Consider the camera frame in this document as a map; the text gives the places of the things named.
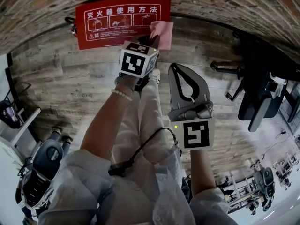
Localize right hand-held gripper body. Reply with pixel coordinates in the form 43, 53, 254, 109
168, 100, 216, 151

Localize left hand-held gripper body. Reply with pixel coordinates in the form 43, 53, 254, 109
118, 34, 160, 87

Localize red fire extinguisher box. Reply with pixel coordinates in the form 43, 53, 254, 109
75, 0, 172, 51

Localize pink cloth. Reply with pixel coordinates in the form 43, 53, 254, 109
149, 21, 174, 51

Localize person's left forearm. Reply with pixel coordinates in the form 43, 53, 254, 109
80, 78, 141, 160

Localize person's right forearm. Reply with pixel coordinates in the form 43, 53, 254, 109
190, 149, 216, 195

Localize red fire extinguisher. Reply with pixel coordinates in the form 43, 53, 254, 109
64, 16, 79, 36

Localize person's right white shoe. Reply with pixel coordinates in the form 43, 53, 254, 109
149, 68, 161, 85

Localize beige trousers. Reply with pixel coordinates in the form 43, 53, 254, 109
111, 78, 179, 171

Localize black office chair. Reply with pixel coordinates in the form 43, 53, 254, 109
210, 43, 300, 133

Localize grey and black robot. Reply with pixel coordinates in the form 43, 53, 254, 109
253, 166, 276, 212

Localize grey shirt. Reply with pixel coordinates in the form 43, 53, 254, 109
38, 149, 237, 225

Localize white and black robot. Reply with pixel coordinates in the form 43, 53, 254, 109
15, 139, 65, 211

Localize white desk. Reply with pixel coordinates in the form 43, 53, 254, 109
0, 106, 42, 150

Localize black mesh chair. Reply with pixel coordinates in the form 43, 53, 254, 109
0, 82, 32, 130

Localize pale bead bracelet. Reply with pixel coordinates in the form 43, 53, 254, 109
111, 89, 133, 102

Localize small white camera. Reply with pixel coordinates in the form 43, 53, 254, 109
269, 72, 288, 85

